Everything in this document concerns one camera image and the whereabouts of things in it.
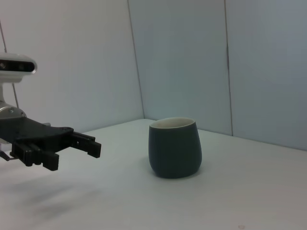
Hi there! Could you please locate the grey ceramic cup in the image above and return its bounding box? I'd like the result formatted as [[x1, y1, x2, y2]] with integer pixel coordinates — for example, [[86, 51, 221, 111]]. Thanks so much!
[[148, 116, 203, 180]]

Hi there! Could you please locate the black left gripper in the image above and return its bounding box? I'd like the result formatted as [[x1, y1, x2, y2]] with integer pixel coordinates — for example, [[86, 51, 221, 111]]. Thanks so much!
[[0, 117, 102, 171]]

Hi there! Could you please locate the thin left camera cable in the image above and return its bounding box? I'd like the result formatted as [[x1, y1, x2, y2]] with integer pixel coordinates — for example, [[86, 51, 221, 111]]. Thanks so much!
[[0, 19, 19, 107]]

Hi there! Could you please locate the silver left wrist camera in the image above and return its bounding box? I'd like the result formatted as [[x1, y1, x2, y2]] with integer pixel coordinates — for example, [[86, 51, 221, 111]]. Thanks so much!
[[0, 53, 38, 84]]

